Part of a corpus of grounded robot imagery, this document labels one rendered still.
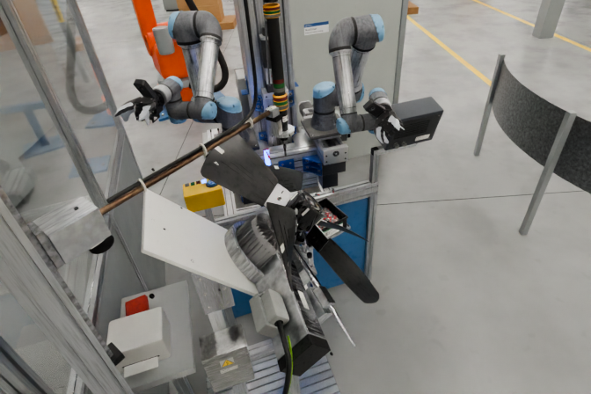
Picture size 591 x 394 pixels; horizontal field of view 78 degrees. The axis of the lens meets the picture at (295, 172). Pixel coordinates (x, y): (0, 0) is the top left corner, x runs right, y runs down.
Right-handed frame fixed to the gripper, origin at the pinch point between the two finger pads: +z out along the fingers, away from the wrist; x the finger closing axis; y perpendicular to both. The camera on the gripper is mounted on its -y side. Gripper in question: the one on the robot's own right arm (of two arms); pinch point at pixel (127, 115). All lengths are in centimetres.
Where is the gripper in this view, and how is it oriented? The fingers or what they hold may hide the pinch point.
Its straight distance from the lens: 143.4
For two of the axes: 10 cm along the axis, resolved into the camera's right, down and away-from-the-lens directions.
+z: -2.1, 5.7, -7.9
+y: -0.6, 8.0, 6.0
